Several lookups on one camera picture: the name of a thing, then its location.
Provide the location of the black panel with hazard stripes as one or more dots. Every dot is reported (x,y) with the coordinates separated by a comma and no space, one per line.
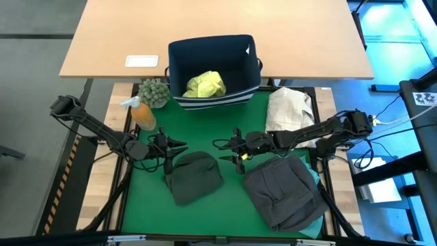
(68,191)

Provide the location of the orange spray bottle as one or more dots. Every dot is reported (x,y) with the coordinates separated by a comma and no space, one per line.
(143,116)

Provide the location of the wooden table side board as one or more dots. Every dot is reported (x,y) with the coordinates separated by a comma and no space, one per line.
(326,102)
(117,95)

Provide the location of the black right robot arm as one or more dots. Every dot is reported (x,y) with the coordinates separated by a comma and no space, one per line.
(307,133)

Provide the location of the light wooden desk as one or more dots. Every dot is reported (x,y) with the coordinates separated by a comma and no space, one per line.
(239,20)

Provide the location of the yellow black power connector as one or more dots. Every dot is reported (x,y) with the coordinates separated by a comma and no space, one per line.
(373,120)

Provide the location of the dark grey shorts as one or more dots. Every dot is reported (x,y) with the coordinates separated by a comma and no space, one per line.
(283,194)

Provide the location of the white floor box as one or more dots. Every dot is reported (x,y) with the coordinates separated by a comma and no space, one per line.
(379,191)

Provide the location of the white basket label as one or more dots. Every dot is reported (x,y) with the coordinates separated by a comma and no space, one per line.
(247,50)

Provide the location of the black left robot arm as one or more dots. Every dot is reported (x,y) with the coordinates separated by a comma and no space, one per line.
(95,128)

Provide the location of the light blue shorts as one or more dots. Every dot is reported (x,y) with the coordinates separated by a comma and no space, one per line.
(312,232)

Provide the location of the silver metal bracket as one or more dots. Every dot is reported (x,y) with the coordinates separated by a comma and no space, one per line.
(315,242)
(126,238)

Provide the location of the dark green garment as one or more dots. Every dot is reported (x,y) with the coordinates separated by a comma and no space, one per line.
(194,177)

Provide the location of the navy white striped laundry basket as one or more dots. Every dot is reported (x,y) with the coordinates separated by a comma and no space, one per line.
(215,100)

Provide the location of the black side table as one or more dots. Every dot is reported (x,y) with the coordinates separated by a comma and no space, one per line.
(426,136)

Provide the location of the yellow garment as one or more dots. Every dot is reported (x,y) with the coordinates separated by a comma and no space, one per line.
(205,85)

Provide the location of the black table frame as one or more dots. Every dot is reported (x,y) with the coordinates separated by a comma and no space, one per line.
(170,236)

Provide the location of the potted green succulent plant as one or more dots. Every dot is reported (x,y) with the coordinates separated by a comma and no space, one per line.
(153,92)

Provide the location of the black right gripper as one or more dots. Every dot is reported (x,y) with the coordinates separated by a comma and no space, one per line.
(254,143)

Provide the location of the green table mat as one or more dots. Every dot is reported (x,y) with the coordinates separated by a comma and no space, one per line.
(222,218)

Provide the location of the white paper with black marks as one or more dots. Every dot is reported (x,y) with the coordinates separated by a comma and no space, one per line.
(425,98)

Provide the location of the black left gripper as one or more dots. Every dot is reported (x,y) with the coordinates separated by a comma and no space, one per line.
(162,148)

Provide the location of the beige folded garment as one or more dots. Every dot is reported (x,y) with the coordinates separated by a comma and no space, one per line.
(288,109)

